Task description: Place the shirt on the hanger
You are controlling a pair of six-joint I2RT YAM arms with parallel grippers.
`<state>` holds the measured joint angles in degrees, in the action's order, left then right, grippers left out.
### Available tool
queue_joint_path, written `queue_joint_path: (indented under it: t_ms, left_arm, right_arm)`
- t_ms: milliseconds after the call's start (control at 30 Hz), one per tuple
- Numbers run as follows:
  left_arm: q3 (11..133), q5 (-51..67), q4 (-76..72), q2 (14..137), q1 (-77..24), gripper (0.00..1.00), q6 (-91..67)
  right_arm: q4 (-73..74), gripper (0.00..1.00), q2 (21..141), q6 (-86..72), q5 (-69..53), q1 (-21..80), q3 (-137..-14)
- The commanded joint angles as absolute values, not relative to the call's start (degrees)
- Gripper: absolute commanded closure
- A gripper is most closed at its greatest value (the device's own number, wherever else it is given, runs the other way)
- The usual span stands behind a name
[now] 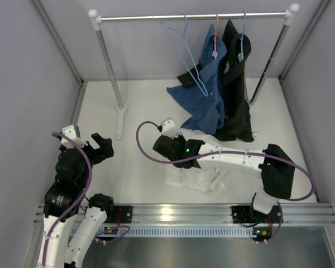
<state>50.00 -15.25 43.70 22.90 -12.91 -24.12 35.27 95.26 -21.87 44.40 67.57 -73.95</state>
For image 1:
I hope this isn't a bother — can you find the white shirt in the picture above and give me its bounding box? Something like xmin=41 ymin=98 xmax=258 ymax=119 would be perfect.
xmin=164 ymin=128 xmax=227 ymax=194

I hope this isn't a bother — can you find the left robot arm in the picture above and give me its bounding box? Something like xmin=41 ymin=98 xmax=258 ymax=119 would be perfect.
xmin=36 ymin=132 xmax=115 ymax=267

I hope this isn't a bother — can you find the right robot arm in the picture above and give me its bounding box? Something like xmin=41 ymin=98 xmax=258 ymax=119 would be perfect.
xmin=152 ymin=135 xmax=295 ymax=222

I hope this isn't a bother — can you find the blue checked shirt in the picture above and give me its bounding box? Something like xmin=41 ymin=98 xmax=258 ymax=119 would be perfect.
xmin=167 ymin=24 xmax=227 ymax=135

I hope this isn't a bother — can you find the black shirt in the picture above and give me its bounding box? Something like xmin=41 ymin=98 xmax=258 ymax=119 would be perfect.
xmin=178 ymin=21 xmax=254 ymax=142

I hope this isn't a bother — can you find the pink hanger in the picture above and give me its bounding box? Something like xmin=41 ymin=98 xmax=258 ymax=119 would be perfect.
xmin=213 ymin=11 xmax=219 ymax=60

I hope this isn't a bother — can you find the light blue hanger with black shirt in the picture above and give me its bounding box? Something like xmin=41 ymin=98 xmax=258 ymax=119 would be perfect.
xmin=238 ymin=10 xmax=247 ymax=62

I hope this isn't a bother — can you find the white clothes rack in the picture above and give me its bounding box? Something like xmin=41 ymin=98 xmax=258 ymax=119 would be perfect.
xmin=88 ymin=3 xmax=300 ymax=140

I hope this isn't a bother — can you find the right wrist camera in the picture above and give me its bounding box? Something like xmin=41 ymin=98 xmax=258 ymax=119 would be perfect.
xmin=158 ymin=118 xmax=181 ymax=139

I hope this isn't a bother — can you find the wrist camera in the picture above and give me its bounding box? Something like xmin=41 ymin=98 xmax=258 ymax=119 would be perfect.
xmin=158 ymin=118 xmax=181 ymax=139
xmin=61 ymin=125 xmax=88 ymax=149

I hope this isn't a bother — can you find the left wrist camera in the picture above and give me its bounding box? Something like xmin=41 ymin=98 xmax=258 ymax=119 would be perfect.
xmin=61 ymin=125 xmax=88 ymax=149

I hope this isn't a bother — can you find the aluminium frame post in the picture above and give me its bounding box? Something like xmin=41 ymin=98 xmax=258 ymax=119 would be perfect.
xmin=277 ymin=0 xmax=333 ymax=202
xmin=30 ymin=0 xmax=87 ymax=125

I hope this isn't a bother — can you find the perforated cable duct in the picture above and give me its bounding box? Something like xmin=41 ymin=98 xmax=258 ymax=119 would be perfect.
xmin=69 ymin=225 xmax=269 ymax=238

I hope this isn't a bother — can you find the right aluminium frame post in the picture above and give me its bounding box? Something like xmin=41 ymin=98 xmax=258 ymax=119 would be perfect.
xmin=277 ymin=0 xmax=333 ymax=202

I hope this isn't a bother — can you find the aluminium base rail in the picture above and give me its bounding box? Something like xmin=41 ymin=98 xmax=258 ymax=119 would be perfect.
xmin=33 ymin=203 xmax=335 ymax=224

